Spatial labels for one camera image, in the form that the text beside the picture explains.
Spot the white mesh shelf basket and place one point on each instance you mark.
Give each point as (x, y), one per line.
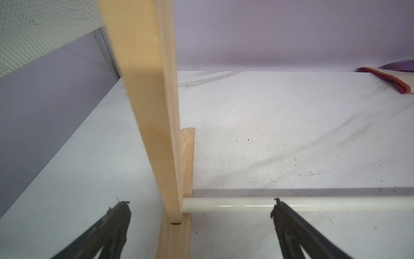
(33, 29)

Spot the red edged wooden board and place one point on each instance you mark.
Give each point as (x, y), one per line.
(404, 81)

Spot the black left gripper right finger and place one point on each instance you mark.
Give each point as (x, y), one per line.
(297, 236)

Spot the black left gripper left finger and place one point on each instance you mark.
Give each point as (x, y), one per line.
(105, 239)

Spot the wooden clothesline rack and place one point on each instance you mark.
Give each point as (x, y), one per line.
(142, 36)

